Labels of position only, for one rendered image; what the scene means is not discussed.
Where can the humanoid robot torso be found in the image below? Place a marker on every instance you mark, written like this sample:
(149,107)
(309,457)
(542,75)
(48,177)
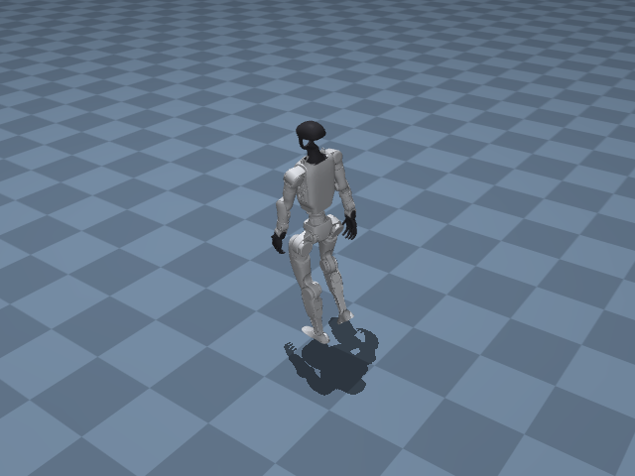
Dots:
(315,195)

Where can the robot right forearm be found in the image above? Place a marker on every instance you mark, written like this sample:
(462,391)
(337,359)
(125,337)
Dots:
(347,201)

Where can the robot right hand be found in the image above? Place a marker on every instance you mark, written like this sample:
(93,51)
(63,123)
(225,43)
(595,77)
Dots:
(351,225)

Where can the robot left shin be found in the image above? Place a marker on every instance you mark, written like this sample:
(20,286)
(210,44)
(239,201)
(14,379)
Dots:
(313,308)

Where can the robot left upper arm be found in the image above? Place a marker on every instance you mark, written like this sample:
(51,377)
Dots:
(292,179)

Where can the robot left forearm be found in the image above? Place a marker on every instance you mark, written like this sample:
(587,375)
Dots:
(283,218)

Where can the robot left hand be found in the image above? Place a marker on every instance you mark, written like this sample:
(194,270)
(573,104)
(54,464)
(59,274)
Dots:
(277,242)

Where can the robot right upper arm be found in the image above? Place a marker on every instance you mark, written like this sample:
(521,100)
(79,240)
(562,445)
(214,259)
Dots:
(340,181)

